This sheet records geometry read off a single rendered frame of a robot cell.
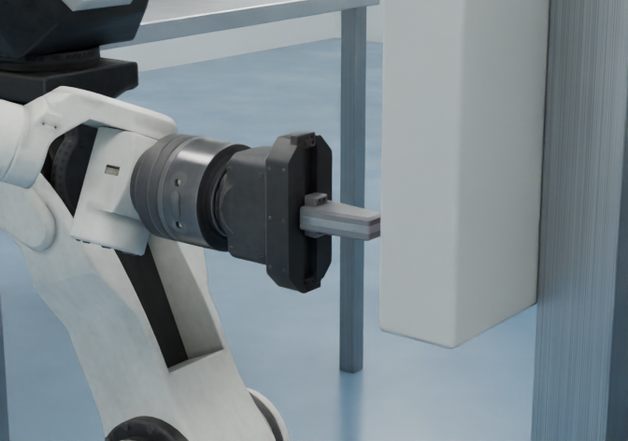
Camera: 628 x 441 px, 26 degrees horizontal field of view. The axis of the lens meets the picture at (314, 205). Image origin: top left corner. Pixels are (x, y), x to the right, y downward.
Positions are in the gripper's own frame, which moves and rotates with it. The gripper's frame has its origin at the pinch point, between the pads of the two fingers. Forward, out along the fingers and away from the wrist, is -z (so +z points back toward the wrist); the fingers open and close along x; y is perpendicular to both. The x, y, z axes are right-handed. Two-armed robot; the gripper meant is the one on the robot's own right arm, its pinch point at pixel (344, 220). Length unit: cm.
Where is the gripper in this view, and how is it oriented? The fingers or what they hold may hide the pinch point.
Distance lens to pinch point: 102.3
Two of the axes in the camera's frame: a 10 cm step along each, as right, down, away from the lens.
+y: 6.1, -2.1, 7.7
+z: -8.0, -1.6, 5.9
